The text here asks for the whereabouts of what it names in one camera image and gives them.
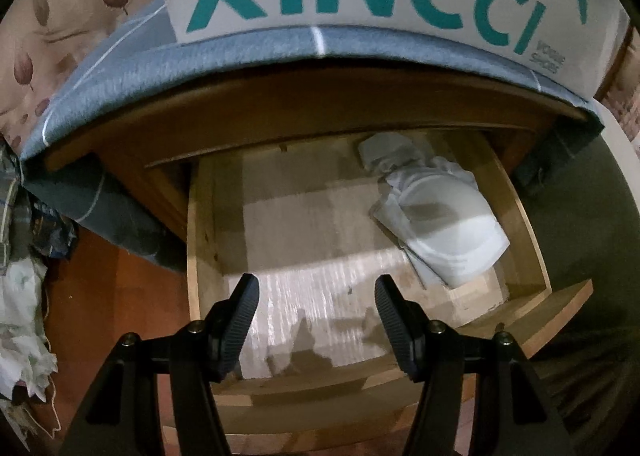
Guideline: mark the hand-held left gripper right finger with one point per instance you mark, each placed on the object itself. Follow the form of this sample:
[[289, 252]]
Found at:
[[395, 326]]

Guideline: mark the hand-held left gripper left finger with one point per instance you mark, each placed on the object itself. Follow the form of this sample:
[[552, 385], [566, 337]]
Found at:
[[242, 321]]

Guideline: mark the wooden drawer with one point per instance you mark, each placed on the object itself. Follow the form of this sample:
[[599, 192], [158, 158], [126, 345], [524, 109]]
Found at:
[[200, 246]]

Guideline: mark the white drawer liner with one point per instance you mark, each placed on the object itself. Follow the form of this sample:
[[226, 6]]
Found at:
[[310, 256]]

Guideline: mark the white padded bra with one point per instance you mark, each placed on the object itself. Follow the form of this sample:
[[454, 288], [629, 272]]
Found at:
[[450, 226]]

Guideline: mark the white crumpled cloth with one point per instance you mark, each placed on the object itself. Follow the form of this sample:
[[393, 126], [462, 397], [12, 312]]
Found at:
[[440, 170]]

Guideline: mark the pale grey folded cloth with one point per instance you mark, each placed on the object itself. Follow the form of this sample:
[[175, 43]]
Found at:
[[385, 148]]

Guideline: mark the person's olive trousers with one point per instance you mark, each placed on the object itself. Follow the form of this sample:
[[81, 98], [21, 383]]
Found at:
[[580, 366]]

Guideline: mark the crumpled white paper pile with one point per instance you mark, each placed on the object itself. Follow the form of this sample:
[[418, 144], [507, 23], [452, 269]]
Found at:
[[22, 331]]

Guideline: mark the wooden nightstand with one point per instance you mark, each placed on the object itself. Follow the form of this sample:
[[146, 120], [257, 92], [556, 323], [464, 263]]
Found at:
[[300, 100]]

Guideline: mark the plaid cloth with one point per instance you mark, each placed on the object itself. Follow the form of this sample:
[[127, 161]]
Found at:
[[20, 206]]

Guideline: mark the blue checked cloth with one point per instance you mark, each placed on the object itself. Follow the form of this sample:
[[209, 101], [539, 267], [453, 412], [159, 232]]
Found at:
[[150, 65]]

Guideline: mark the beige leaf print curtain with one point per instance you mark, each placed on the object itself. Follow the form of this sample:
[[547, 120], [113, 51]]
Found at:
[[60, 35]]

